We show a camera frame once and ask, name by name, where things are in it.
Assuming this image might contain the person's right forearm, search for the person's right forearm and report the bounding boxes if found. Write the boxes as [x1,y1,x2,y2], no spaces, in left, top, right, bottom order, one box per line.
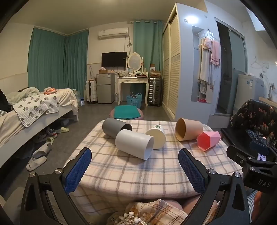
[247,189,263,224]

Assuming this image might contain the silver suitcase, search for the silver suitcase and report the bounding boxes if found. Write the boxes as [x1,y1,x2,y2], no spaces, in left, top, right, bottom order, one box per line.
[148,77,163,106]

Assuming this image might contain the white hanging towel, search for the white hanging towel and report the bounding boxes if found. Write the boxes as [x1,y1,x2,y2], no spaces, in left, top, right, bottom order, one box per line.
[198,38,213,85]

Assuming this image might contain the narrow green curtain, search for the narrow green curtain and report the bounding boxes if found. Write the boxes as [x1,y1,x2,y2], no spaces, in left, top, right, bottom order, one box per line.
[133,20,164,74]

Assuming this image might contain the white bed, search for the white bed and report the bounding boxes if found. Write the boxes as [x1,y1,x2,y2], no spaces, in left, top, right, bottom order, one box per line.
[0,87,79,169]

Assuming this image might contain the white duvet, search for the white duvet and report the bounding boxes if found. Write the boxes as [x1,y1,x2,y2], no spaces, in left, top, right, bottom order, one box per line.
[6,87,40,103]

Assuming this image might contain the white cup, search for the white cup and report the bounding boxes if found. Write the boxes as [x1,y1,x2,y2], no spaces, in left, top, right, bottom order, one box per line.
[115,129,154,160]

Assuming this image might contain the blue laundry basket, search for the blue laundry basket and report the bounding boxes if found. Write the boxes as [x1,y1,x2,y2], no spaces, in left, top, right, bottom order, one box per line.
[127,92,143,109]

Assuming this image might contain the cream slatted wardrobe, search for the cream slatted wardrobe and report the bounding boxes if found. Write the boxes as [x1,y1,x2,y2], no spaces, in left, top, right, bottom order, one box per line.
[162,3,215,122]

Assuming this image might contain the white air conditioner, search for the white air conditioner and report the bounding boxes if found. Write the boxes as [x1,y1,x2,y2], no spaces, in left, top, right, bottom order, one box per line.
[98,27,129,40]

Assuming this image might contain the silver mini fridge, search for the silver mini fridge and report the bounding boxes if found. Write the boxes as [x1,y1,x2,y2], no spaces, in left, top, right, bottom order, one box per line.
[96,74,116,104]

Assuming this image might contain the white quilt with grey print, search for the white quilt with grey print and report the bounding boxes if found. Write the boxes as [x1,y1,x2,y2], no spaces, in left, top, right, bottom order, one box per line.
[12,93,60,128]

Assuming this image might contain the dark floral cloth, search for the dark floral cloth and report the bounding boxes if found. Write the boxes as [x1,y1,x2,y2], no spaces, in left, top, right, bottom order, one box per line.
[230,99,277,147]

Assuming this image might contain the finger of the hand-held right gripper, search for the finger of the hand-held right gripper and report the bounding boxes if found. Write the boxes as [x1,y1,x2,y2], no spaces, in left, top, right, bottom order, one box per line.
[220,128,251,148]
[226,145,253,165]

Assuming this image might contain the person's plaid garment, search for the person's plaid garment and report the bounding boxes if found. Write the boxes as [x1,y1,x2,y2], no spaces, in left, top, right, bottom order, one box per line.
[107,195,218,225]

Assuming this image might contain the wire wall hanger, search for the wire wall hanger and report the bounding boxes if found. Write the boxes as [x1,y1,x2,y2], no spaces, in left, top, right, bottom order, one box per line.
[250,57,269,70]

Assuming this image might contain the glass bathroom door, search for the glass bathroom door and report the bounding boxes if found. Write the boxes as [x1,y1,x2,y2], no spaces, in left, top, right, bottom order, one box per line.
[228,28,248,76]

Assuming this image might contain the green seat cushion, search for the green seat cushion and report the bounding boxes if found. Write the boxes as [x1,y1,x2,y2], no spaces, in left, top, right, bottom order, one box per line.
[114,105,141,119]

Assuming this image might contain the white slipper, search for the white slipper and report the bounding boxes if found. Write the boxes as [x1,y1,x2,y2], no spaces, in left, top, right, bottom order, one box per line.
[32,143,52,159]
[26,156,47,171]

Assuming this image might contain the grey cup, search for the grey cup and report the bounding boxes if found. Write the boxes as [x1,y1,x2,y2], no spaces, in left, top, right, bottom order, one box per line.
[102,118,132,139]

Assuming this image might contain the pink hanging towel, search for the pink hanging towel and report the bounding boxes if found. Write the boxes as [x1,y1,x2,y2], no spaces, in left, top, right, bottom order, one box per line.
[209,40,221,66]

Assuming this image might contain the white suitcase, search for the white suitcase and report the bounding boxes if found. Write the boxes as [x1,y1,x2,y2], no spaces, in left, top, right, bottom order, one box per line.
[86,80,98,103]

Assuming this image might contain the wide green curtain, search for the wide green curtain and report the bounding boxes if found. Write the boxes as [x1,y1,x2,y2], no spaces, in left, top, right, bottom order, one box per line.
[28,28,90,92]

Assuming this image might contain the tan cup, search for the tan cup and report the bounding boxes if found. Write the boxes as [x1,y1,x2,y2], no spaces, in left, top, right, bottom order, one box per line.
[175,118,203,142]

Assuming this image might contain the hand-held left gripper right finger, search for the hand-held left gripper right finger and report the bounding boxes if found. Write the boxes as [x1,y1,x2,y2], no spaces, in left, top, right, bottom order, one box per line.
[178,148,253,225]

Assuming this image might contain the white washing machine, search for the white washing machine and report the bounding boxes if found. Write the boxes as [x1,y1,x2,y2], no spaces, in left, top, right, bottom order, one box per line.
[233,74,264,117]

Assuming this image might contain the white dressing table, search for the white dressing table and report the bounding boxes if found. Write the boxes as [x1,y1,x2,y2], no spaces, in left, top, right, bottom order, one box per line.
[117,76,150,107]

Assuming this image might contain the black television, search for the black television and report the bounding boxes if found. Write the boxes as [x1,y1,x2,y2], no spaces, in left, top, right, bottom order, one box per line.
[101,52,127,68]

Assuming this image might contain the plaid tablecloth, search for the plaid tablecloth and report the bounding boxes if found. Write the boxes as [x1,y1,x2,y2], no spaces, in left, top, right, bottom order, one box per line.
[63,119,244,217]

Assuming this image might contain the grey sneakers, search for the grey sneakers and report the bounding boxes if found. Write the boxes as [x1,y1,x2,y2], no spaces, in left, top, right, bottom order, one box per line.
[39,128,58,142]

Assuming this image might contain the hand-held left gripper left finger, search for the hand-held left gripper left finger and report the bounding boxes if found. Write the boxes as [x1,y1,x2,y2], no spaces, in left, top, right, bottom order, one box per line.
[20,147,92,225]

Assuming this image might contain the cream cup with green print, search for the cream cup with green print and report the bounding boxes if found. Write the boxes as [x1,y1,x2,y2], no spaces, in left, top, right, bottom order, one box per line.
[145,124,166,150]

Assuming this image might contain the oval vanity mirror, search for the oval vanity mirror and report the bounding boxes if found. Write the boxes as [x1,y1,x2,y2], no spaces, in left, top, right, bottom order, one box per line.
[126,52,144,73]

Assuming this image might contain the pink hexagonal cup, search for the pink hexagonal cup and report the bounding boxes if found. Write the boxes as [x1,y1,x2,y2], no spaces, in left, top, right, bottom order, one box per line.
[197,131,221,151]

